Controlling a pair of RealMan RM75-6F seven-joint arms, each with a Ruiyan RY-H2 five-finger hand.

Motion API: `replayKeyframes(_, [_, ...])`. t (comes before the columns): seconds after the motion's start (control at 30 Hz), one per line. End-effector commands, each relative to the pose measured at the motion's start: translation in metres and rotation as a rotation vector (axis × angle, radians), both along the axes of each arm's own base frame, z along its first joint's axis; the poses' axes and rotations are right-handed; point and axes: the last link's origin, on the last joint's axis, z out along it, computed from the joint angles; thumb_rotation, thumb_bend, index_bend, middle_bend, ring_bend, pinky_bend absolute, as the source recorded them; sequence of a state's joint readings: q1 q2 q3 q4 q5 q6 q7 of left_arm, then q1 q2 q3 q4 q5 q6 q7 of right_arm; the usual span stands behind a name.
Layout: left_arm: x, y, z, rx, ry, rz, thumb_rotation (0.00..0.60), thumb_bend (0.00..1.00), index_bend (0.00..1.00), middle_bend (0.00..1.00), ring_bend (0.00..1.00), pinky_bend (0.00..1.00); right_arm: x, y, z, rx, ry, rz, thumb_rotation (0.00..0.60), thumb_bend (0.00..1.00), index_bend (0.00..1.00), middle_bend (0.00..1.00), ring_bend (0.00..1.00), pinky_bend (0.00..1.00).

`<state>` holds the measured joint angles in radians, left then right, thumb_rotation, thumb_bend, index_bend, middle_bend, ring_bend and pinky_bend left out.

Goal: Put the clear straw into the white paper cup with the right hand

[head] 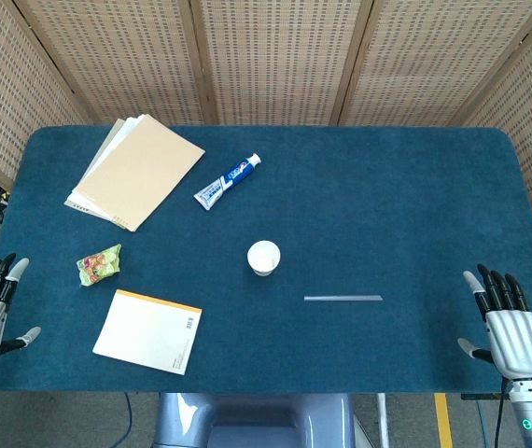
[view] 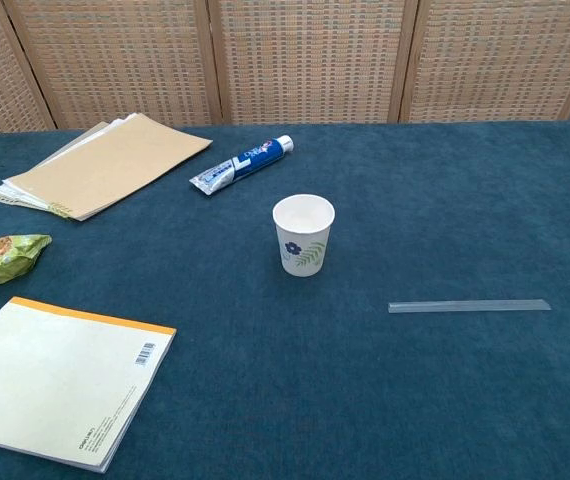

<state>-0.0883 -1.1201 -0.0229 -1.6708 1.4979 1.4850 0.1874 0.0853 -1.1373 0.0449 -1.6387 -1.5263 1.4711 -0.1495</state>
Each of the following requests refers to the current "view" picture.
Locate transparent plastic straw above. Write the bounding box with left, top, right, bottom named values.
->
left=387, top=298, right=552, bottom=315

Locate white floral paper cup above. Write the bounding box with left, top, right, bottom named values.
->
left=272, top=194, right=337, bottom=278

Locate blue white toothpaste tube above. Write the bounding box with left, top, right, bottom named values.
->
left=188, top=134, right=295, bottom=199

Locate teal tablecloth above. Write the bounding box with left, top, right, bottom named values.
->
left=0, top=118, right=570, bottom=480

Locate woven rattan folding screen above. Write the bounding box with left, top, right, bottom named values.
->
left=0, top=0, right=570, bottom=147

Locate brown kraft paper envelope stack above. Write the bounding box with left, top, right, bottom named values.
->
left=0, top=112, right=214, bottom=222

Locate cream notebook with orange spine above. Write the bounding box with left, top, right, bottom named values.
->
left=0, top=295, right=178, bottom=474

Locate green snack bag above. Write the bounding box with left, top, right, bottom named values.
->
left=0, top=233, right=53, bottom=288

